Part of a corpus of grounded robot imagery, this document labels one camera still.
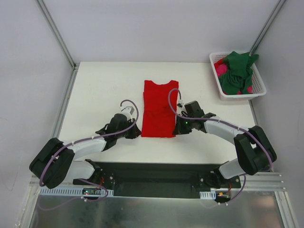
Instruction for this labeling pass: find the white plastic basket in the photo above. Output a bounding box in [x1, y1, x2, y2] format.
[209, 52, 266, 101]

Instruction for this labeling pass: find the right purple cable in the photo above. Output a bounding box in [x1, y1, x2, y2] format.
[168, 88, 274, 206]

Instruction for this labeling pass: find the left white cable duct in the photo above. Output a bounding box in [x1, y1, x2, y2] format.
[40, 187, 114, 197]

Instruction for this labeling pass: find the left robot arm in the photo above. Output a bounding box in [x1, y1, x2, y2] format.
[29, 113, 141, 189]

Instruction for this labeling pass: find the red t-shirt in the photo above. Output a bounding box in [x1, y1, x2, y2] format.
[141, 80, 179, 138]

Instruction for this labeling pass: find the green t-shirt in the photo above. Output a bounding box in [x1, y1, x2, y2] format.
[218, 51, 259, 95]

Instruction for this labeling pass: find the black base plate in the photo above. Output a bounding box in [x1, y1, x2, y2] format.
[87, 162, 241, 199]

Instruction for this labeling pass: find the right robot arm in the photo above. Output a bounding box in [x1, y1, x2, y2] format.
[173, 101, 277, 189]

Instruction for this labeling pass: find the aluminium frame post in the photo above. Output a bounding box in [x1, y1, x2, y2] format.
[35, 0, 77, 70]
[249, 0, 288, 55]

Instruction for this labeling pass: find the right white cable duct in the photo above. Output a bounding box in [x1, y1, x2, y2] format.
[199, 190, 216, 200]

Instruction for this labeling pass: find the white cable duct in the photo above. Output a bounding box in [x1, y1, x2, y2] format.
[199, 190, 216, 200]
[40, 187, 114, 197]

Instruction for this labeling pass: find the pink garment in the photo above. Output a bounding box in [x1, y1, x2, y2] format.
[214, 59, 228, 77]

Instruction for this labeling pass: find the right aluminium frame post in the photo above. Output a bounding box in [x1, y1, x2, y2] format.
[249, 0, 288, 55]

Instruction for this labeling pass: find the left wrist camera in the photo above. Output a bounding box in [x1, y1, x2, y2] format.
[120, 106, 135, 120]

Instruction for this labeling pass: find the left aluminium frame post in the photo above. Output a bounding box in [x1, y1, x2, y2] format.
[35, 0, 77, 70]

